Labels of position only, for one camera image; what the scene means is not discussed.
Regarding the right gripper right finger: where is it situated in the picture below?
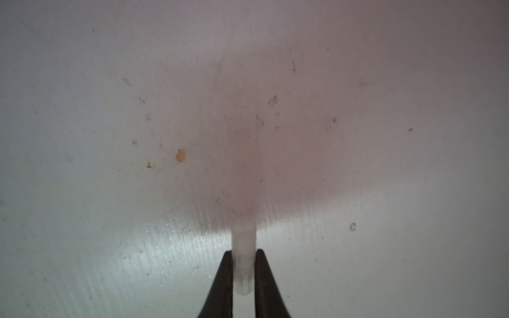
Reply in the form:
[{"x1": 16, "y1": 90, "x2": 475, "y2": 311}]
[{"x1": 254, "y1": 249, "x2": 291, "y2": 318}]

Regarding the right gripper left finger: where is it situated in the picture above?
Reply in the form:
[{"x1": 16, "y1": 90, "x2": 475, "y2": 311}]
[{"x1": 198, "y1": 250, "x2": 233, "y2": 318}]

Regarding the clear protective cap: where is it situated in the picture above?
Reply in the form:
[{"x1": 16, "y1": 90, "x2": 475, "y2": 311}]
[{"x1": 231, "y1": 223, "x2": 257, "y2": 295}]

